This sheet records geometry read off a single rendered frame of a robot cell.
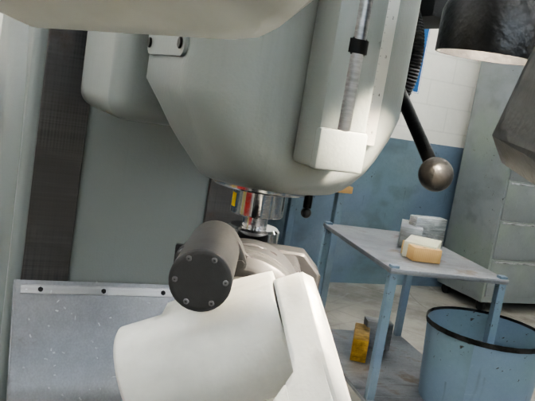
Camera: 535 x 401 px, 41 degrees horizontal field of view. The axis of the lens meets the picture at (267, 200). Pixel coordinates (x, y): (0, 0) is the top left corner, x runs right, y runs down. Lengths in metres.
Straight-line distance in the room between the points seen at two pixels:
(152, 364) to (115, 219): 0.60
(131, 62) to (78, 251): 0.37
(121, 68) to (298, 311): 0.37
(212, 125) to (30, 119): 0.45
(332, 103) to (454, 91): 5.58
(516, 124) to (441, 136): 5.90
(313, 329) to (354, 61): 0.21
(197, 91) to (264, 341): 0.22
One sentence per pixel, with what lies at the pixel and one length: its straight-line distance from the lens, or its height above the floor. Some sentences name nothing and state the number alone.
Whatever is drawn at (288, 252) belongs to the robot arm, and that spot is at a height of 1.26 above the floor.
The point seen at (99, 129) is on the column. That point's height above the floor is 1.31.
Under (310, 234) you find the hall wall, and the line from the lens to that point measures 5.55.
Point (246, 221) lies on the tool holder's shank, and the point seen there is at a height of 1.27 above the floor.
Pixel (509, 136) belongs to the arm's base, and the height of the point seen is 1.39.
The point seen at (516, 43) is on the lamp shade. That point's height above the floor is 1.44.
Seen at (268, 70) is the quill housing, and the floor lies 1.40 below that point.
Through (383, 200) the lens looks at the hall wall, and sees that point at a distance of 5.82.
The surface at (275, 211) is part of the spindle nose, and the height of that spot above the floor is 1.29.
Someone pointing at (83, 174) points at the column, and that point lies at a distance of 0.98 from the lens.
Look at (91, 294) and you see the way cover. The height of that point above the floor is 1.08.
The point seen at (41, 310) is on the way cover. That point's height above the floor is 1.06.
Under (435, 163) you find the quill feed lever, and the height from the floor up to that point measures 1.35.
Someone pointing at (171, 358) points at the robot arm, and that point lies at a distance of 0.40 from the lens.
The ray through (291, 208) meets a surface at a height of 0.59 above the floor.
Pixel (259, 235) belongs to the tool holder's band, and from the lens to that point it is 0.62.
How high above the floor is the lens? 1.39
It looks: 8 degrees down
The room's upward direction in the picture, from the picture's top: 9 degrees clockwise
